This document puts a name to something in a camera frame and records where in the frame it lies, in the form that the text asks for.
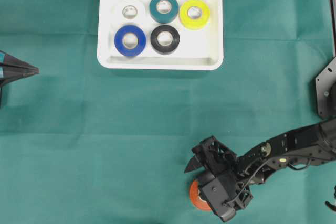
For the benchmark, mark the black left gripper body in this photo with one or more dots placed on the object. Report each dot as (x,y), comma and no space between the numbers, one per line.
(1,91)

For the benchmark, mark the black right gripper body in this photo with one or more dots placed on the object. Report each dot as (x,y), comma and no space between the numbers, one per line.
(218,184)

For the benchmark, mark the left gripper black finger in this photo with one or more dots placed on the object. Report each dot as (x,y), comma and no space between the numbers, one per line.
(10,61)
(8,76)

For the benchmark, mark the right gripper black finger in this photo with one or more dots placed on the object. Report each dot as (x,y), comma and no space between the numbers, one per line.
(195,163)

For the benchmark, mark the red tape roll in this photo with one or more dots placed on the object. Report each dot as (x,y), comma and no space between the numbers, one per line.
(196,199)

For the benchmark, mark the black tape roll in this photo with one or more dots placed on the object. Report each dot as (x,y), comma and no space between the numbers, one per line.
(165,39)

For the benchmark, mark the white tape roll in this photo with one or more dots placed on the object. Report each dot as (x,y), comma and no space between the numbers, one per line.
(128,12)

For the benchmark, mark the blue tape roll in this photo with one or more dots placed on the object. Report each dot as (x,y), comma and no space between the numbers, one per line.
(121,48)

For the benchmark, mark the yellow tape roll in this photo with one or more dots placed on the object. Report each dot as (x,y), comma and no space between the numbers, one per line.
(194,14)

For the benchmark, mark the green tape roll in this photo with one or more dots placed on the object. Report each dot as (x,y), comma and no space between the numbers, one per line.
(164,11)

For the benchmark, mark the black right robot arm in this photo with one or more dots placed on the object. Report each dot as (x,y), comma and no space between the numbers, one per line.
(297,149)

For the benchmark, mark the white plastic case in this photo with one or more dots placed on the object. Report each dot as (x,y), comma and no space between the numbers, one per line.
(200,49)

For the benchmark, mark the green table cloth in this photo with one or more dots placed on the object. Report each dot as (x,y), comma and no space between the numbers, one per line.
(81,143)

